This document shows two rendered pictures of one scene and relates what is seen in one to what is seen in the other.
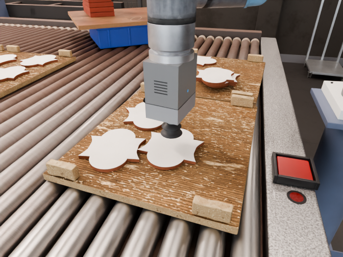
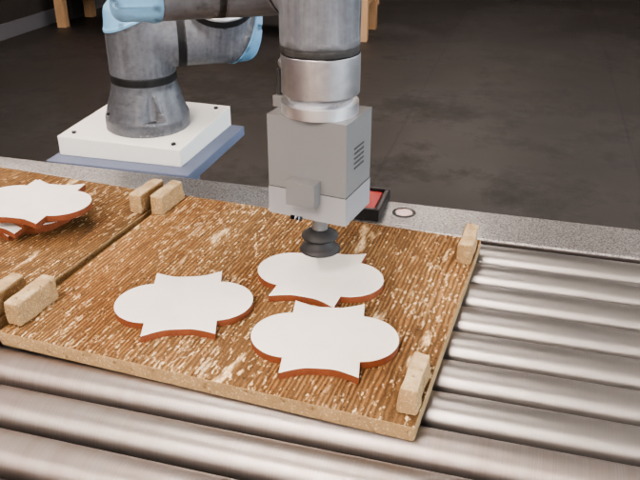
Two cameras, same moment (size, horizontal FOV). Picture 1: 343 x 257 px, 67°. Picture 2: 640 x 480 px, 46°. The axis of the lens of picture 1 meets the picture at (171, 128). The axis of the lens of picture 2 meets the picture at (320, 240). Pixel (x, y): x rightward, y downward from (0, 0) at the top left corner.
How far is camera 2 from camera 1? 0.83 m
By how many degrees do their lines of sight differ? 76
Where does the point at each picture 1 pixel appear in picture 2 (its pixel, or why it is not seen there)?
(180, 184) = (415, 272)
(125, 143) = (313, 322)
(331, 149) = not seen: hidden behind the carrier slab
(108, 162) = (378, 335)
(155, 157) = (359, 288)
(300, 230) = (456, 219)
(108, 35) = not seen: outside the picture
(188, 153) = (345, 258)
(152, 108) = (351, 200)
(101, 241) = (529, 346)
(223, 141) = (298, 233)
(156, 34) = (354, 71)
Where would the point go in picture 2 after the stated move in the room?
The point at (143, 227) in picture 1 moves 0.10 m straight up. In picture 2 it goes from (490, 313) to (501, 227)
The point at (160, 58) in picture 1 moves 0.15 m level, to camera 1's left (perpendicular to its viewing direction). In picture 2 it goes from (354, 109) to (363, 169)
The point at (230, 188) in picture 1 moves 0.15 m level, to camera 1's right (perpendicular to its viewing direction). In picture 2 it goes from (414, 238) to (402, 189)
